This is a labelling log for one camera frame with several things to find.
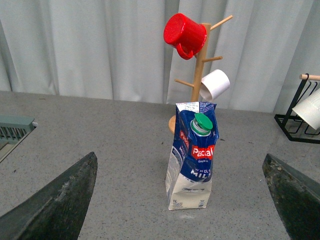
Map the cream ribbed hanging mug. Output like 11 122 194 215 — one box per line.
292 89 320 130

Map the red mug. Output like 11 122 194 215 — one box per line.
163 13 207 60

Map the small white cup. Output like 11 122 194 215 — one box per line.
199 69 230 102

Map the blue white milk carton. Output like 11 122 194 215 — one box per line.
165 102 219 211

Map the wooden mug tree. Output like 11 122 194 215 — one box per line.
168 14 234 134

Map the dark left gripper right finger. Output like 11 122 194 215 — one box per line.
262 153 320 240

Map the black wire mug rack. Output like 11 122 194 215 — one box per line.
274 73 320 144

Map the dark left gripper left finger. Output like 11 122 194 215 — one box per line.
0 152 98 240

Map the grey green dish rack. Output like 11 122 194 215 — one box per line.
0 115 38 162

